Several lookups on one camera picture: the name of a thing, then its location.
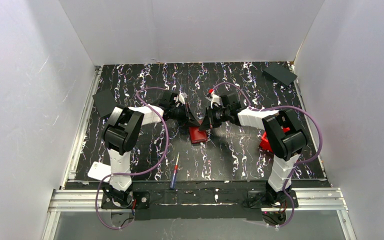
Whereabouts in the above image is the aluminium left side rail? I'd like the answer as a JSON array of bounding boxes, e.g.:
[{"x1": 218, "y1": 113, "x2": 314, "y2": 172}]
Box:
[{"x1": 59, "y1": 65, "x2": 103, "y2": 190}]

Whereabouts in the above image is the white card near left base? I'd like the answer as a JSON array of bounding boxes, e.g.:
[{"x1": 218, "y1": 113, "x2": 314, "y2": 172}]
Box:
[{"x1": 87, "y1": 161, "x2": 111, "y2": 181}]

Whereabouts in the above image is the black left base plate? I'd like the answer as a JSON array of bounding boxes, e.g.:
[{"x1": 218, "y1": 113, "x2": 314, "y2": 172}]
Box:
[{"x1": 98, "y1": 191, "x2": 151, "y2": 210}]

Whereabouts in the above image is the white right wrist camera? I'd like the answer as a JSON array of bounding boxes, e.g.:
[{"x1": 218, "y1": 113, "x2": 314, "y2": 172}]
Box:
[{"x1": 205, "y1": 88, "x2": 221, "y2": 109}]

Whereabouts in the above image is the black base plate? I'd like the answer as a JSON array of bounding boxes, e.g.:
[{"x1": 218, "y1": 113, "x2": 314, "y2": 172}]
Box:
[
  {"x1": 242, "y1": 189, "x2": 299, "y2": 211},
  {"x1": 98, "y1": 191, "x2": 151, "y2": 210}
]

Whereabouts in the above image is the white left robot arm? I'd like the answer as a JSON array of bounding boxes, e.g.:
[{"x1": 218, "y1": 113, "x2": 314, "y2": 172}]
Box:
[{"x1": 102, "y1": 89, "x2": 200, "y2": 204}]

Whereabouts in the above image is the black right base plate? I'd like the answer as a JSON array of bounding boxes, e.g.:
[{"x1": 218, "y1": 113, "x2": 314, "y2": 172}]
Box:
[{"x1": 242, "y1": 189, "x2": 299, "y2": 211}]

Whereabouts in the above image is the blue red screwdriver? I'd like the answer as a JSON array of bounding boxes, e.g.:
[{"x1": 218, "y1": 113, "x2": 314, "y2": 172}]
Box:
[{"x1": 169, "y1": 153, "x2": 180, "y2": 190}]

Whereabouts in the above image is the red leather card holder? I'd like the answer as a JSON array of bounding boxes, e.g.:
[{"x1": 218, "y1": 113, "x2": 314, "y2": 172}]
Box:
[{"x1": 188, "y1": 126, "x2": 208, "y2": 145}]

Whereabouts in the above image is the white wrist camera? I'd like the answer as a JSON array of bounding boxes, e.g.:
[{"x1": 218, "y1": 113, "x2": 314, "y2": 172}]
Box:
[
  {"x1": 205, "y1": 88, "x2": 221, "y2": 109},
  {"x1": 176, "y1": 92, "x2": 188, "y2": 105}
]

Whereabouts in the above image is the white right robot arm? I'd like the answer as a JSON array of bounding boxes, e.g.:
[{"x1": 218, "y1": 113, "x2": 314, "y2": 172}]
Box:
[{"x1": 199, "y1": 89, "x2": 309, "y2": 193}]

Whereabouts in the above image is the black block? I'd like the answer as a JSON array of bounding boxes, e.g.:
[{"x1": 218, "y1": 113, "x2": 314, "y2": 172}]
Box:
[
  {"x1": 262, "y1": 62, "x2": 298, "y2": 86},
  {"x1": 92, "y1": 89, "x2": 117, "y2": 118}
]

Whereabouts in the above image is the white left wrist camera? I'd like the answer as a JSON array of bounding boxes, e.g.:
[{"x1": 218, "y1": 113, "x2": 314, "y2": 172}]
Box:
[{"x1": 176, "y1": 92, "x2": 188, "y2": 105}]

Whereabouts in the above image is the black block far right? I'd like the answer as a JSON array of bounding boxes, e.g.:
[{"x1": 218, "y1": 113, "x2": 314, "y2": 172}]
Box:
[{"x1": 262, "y1": 62, "x2": 298, "y2": 86}]

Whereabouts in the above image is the aluminium front rail frame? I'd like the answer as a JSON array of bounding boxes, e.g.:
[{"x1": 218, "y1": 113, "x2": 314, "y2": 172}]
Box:
[{"x1": 42, "y1": 182, "x2": 357, "y2": 240}]

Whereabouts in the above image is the black block far left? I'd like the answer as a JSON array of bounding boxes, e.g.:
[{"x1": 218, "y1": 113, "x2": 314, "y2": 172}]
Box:
[{"x1": 92, "y1": 89, "x2": 117, "y2": 118}]

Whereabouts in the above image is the red plastic bin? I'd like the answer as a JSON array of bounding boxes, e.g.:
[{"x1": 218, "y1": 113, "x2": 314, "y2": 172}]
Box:
[{"x1": 260, "y1": 126, "x2": 290, "y2": 154}]

